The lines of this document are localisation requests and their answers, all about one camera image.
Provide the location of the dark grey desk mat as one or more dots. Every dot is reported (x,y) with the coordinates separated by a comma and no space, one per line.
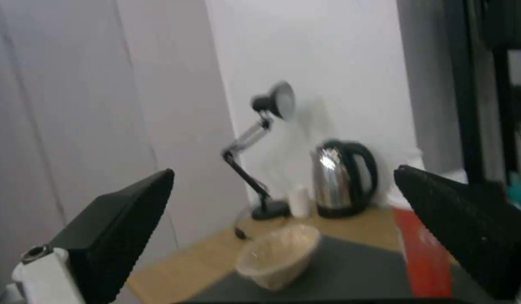
(328,272)

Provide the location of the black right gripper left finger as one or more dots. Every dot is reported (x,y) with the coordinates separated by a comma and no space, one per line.
(117,228)

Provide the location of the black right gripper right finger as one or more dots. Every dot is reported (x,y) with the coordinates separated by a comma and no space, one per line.
(467,228)

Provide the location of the black metal shelf frame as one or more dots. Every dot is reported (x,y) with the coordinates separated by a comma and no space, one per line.
(497,95)

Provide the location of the black articulated desk lamp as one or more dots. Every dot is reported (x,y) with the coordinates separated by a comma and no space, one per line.
(260,152)

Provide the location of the red takeout bag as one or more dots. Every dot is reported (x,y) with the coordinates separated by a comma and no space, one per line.
(423,250)

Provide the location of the clear plastic takeout bowl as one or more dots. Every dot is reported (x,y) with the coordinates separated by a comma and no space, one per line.
(277,253)

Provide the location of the small white paper cup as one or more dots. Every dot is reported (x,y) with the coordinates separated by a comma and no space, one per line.
(299,201)

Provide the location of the stainless steel electric kettle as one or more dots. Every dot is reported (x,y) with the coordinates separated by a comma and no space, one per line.
(343,180)

